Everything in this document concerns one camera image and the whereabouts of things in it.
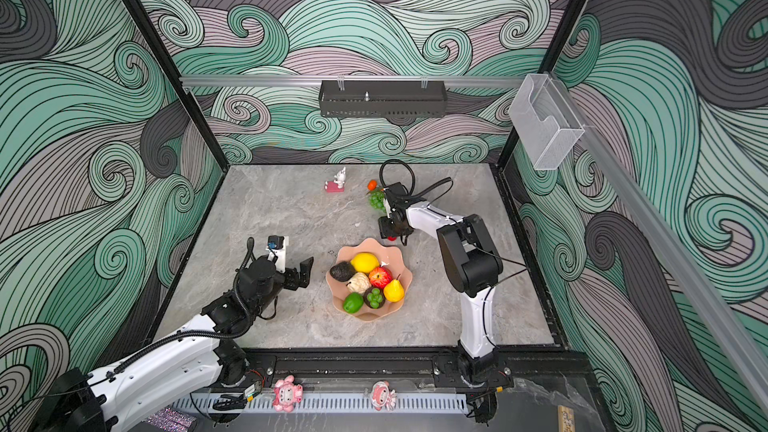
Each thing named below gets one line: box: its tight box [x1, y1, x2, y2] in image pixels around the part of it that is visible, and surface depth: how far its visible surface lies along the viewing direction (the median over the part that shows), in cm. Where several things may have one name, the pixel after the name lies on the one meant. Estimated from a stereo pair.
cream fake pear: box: [346, 272, 372, 294], surface depth 83 cm
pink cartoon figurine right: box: [371, 380, 397, 411], surface depth 69 cm
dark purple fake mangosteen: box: [364, 286, 386, 309], surface depth 80 cm
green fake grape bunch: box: [366, 190, 387, 213], surface depth 106 cm
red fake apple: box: [369, 266, 393, 290], surface depth 85 cm
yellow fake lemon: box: [350, 252, 380, 273], surface depth 89 cm
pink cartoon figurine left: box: [272, 374, 304, 413], surface depth 69 cm
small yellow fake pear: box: [383, 273, 405, 303], surface depth 81 cm
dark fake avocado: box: [329, 261, 356, 282], surface depth 83 cm
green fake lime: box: [342, 292, 365, 314], surface depth 79 cm
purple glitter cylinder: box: [144, 407, 198, 432], surface depth 65 cm
